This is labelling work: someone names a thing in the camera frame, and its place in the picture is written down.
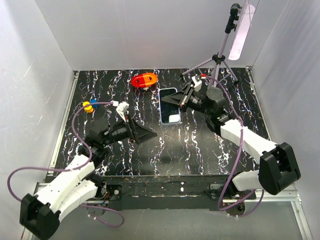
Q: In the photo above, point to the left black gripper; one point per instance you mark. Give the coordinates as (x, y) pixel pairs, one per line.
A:
(140, 133)

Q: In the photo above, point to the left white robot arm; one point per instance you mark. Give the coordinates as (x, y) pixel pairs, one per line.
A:
(42, 212)

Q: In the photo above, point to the lilac tripod stand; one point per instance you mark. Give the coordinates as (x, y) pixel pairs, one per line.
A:
(219, 58)

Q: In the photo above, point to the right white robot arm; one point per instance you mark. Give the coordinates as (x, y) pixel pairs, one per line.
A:
(278, 167)

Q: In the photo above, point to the red orange toy boat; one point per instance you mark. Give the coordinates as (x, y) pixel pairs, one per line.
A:
(144, 81)

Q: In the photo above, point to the yellow toy block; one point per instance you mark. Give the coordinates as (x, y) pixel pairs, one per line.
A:
(87, 107)

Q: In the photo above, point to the white light bar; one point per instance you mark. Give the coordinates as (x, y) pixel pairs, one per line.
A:
(242, 30)

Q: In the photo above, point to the phone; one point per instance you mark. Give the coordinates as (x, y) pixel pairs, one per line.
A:
(169, 114)

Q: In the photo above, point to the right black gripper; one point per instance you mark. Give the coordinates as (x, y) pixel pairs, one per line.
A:
(180, 97)

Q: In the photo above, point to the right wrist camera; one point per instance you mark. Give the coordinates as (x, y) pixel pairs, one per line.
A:
(197, 81)

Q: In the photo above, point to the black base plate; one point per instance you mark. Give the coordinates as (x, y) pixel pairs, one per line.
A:
(161, 192)

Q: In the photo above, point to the blue toy block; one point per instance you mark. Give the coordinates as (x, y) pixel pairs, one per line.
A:
(94, 103)

